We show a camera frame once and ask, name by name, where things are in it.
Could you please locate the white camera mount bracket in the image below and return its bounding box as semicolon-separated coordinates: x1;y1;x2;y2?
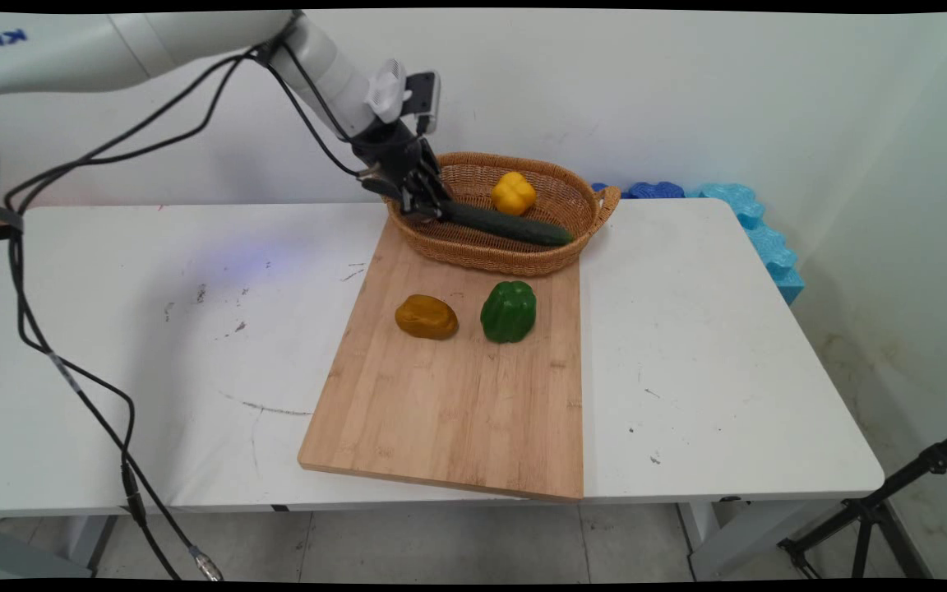
365;58;409;126

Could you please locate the black tripod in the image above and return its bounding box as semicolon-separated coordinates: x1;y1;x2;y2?
777;420;947;581

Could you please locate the dark blue foam piece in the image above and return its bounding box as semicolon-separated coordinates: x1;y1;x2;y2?
591;181;686;201

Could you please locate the mustard yellow toy vegetable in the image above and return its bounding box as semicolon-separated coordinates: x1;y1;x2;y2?
395;294;460;342

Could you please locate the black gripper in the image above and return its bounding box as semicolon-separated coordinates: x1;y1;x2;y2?
350;119;455;224

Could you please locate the bamboo cutting board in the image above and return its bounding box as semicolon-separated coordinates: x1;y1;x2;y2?
298;215;586;504

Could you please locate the woven wicker basket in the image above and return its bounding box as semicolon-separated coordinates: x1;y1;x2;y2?
385;151;623;278

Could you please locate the light blue foam block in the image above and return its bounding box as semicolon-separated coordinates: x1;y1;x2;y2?
685;183;806;306

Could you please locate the dark green toy cucumber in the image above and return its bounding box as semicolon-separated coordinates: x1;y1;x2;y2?
438;200;575;248

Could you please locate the white table leg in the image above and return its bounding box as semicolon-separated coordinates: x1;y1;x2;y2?
677;497;832;581
62;514;122;572

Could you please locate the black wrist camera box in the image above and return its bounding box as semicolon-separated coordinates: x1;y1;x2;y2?
402;71;442;137

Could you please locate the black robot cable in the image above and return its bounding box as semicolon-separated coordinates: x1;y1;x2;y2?
3;33;303;581
5;45;372;581

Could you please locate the green toy bell pepper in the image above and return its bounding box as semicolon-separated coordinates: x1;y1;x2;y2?
479;280;538;345

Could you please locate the yellow toy bell pepper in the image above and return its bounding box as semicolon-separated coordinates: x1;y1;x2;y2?
490;171;538;217

